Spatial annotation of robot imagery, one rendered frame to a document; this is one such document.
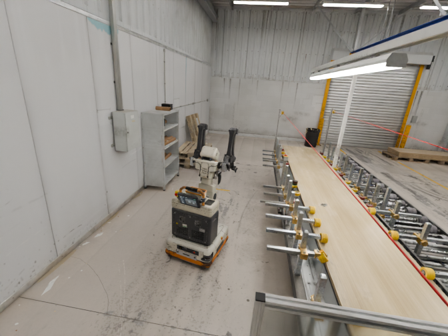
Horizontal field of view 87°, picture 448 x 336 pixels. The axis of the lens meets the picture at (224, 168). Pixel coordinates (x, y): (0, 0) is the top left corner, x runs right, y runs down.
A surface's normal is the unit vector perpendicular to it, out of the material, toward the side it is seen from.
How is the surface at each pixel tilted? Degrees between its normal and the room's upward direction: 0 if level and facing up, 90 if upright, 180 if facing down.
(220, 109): 90
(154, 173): 90
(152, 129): 90
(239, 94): 90
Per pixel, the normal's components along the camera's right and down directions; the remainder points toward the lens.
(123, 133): -0.15, 0.32
